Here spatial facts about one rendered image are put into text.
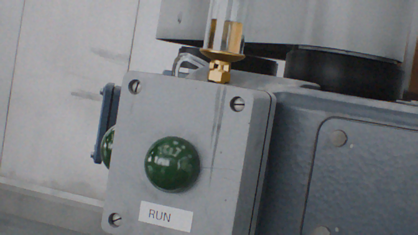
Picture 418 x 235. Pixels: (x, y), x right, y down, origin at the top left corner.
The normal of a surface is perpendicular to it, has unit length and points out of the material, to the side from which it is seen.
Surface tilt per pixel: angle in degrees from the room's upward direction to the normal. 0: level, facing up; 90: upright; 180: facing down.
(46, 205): 90
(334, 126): 90
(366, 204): 90
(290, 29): 90
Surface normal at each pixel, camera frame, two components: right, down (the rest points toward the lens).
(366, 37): 0.11, 0.07
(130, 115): -0.34, 0.00
